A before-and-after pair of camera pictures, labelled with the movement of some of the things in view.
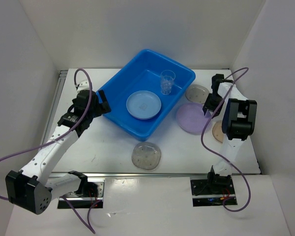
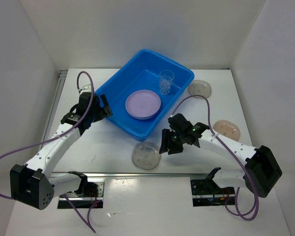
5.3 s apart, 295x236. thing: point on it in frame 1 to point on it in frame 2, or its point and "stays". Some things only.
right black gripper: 207,105 to 165,137
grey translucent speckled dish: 146,155 stays
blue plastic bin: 142,93 stays
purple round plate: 191,118 to 142,104
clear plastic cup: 167,77 stays
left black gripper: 103,106 stays
